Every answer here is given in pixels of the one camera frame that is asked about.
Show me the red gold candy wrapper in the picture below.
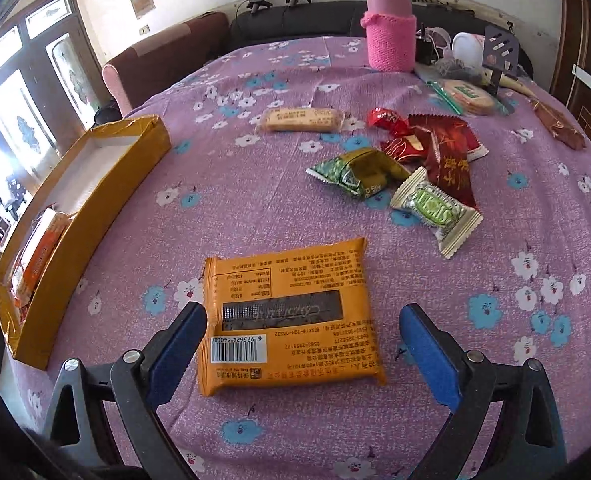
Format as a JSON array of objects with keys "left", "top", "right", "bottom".
[{"left": 380, "top": 132, "right": 429, "bottom": 164}]

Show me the orange soda cracker pack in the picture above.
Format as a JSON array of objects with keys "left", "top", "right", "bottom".
[{"left": 10, "top": 207, "right": 71, "bottom": 309}]

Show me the dark red snack wrapper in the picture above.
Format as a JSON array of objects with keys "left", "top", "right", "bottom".
[{"left": 408, "top": 114, "right": 489, "bottom": 208}]

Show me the green olive snack packet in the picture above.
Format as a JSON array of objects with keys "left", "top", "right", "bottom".
[{"left": 305, "top": 148, "right": 410, "bottom": 200}]

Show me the clear wrapped biscuit bar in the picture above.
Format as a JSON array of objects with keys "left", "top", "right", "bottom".
[{"left": 256, "top": 107, "right": 345, "bottom": 133}]

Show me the yellow cardboard box tray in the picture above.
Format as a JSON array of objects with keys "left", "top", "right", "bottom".
[{"left": 0, "top": 115, "right": 172, "bottom": 370}]

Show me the black perforated phone stand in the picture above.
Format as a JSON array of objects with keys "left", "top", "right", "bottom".
[{"left": 482, "top": 24, "right": 520, "bottom": 96}]

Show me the black leather sofa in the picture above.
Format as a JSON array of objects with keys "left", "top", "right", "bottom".
[{"left": 227, "top": 0, "right": 534, "bottom": 79}]

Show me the white green candy wrapper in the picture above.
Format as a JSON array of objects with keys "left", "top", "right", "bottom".
[{"left": 390, "top": 167, "right": 483, "bottom": 259}]

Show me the orange snack packet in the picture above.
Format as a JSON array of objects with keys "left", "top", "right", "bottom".
[{"left": 196, "top": 237, "right": 385, "bottom": 396}]

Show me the small red candy wrapper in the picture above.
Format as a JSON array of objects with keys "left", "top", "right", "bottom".
[{"left": 367, "top": 106, "right": 409, "bottom": 138}]

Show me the brown chocolate wrapper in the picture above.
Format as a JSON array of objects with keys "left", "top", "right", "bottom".
[{"left": 531, "top": 100, "right": 586, "bottom": 151}]

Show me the dark red armchair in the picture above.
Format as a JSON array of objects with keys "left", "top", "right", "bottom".
[{"left": 102, "top": 12, "right": 229, "bottom": 116}]

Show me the pink knit-sleeved thermos bottle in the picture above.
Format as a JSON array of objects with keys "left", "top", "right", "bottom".
[{"left": 361, "top": 0, "right": 417, "bottom": 73}]

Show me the dark clear plastic bag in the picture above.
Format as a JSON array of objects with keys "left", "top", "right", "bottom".
[{"left": 414, "top": 58, "right": 482, "bottom": 84}]

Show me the green labelled biscuit bag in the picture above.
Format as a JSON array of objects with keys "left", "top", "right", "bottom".
[{"left": 427, "top": 79, "right": 513, "bottom": 116}]

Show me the purple floral tablecloth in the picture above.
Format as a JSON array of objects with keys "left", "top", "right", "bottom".
[{"left": 13, "top": 38, "right": 591, "bottom": 479}]

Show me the white plastic jar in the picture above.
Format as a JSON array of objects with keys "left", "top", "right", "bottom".
[{"left": 452, "top": 32, "right": 485, "bottom": 70}]

